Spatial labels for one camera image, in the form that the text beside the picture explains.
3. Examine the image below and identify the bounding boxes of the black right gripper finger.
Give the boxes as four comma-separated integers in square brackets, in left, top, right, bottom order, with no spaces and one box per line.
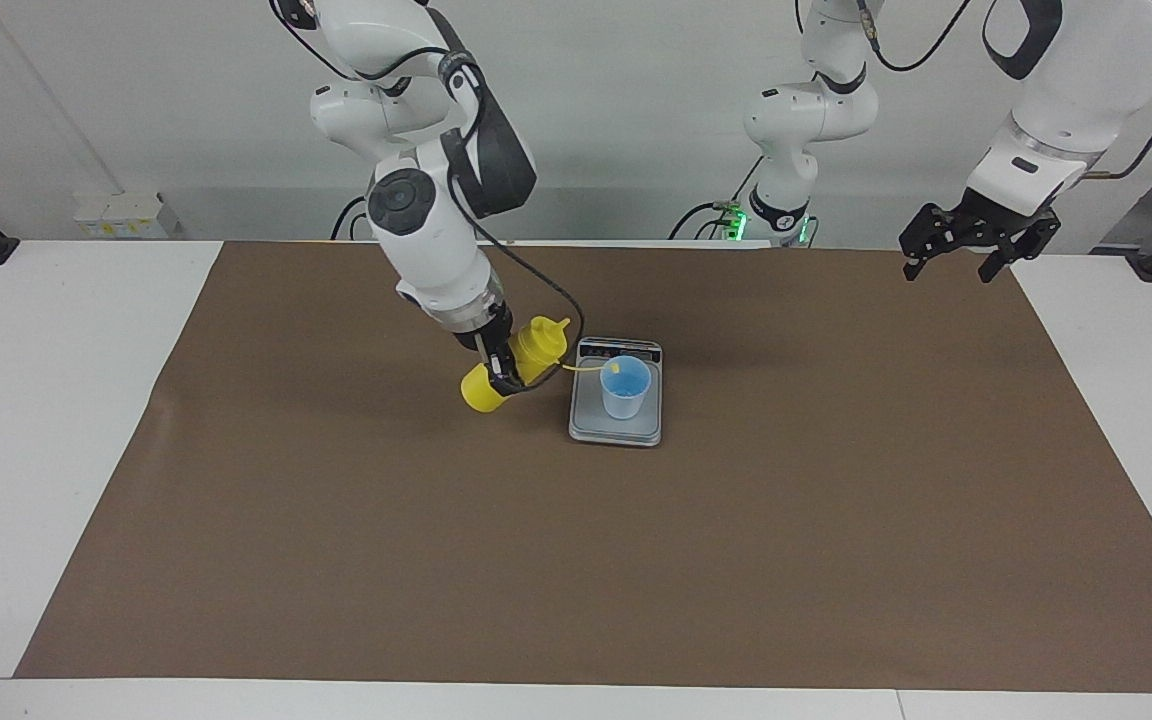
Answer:
[479,345,529,398]

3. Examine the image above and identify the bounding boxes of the yellow squeeze seasoning bottle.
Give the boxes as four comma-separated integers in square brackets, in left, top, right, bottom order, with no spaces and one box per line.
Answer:
[460,315,627,413]

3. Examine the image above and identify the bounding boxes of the light blue plastic cup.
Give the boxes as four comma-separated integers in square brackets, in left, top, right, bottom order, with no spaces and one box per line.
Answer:
[600,355,653,420]

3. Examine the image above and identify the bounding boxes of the silver digital kitchen scale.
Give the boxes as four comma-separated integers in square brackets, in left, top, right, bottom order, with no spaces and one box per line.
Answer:
[568,337,664,447]

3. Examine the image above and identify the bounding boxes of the brown paper table mat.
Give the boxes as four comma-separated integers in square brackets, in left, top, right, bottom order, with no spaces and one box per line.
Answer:
[14,240,1152,694]

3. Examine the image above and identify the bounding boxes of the white box yellow labels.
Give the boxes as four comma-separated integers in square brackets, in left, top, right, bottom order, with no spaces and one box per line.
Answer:
[74,193,169,239]

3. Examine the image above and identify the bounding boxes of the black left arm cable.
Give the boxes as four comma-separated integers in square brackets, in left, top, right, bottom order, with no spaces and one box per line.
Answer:
[794,0,1152,183]

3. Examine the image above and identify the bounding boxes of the black base cable bundle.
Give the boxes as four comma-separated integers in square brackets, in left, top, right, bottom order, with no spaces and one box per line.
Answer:
[669,155,767,241]
[331,195,377,241]

